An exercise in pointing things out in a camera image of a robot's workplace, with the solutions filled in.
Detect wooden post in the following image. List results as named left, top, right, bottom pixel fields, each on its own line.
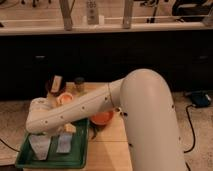
left=59, top=0, right=73, bottom=31
left=122, top=0, right=134, bottom=29

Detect black power adapter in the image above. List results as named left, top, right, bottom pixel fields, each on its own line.
left=190, top=92, right=211, bottom=108

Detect small pink cup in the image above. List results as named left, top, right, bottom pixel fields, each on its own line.
left=56, top=92, right=73, bottom=105

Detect dark jar with lid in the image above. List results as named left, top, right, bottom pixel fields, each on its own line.
left=74, top=77, right=85, bottom=93

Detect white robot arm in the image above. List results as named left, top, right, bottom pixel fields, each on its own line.
left=26, top=69, right=187, bottom=171

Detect orange bowl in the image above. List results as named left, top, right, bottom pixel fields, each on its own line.
left=90, top=111, right=114, bottom=126

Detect green plastic tray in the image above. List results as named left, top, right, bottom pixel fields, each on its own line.
left=15, top=119, right=89, bottom=169

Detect yellow sponge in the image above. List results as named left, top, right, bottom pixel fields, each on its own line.
left=64, top=123, right=76, bottom=134

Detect wooden post left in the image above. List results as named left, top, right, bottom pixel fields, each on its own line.
left=59, top=0, right=73, bottom=31

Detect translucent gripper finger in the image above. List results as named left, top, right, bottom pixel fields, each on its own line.
left=56, top=133, right=72, bottom=153
left=29, top=135, right=51, bottom=160

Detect wooden post right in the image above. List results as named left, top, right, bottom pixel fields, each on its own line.
left=122, top=0, right=134, bottom=29

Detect white remote control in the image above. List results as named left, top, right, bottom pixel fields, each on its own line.
left=86, top=0, right=99, bottom=25

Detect black cable on floor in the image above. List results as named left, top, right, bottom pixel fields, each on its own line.
left=183, top=104, right=198, bottom=154

